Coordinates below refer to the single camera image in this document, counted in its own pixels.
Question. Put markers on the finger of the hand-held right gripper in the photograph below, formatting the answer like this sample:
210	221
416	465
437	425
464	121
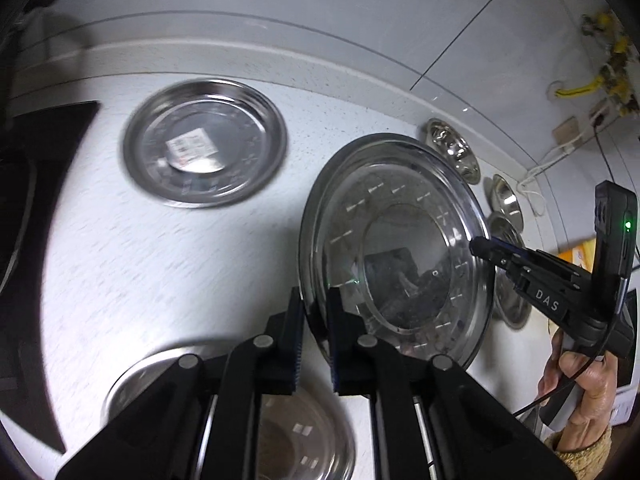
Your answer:
487	251
540	260

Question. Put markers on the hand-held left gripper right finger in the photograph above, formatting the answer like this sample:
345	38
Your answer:
334	345

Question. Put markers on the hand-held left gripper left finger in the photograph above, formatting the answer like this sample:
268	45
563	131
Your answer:
297	340

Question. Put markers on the medium steel bowl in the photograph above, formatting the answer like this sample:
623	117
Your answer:
510	305

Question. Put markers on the small steel bowl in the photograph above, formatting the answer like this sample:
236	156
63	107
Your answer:
507	200
452	147

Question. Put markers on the large steel plate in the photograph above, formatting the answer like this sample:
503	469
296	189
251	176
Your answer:
400	235

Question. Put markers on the large steel bowl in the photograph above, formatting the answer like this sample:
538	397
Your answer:
300	435

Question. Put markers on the steel plate with label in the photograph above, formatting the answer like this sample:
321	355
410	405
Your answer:
200	145

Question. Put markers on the person's right forearm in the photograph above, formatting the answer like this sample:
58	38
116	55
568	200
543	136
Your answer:
582	460

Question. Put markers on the person's right hand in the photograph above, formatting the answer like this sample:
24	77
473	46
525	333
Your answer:
592	395

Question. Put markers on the yellow gas pipe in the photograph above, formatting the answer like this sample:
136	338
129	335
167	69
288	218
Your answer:
582	89

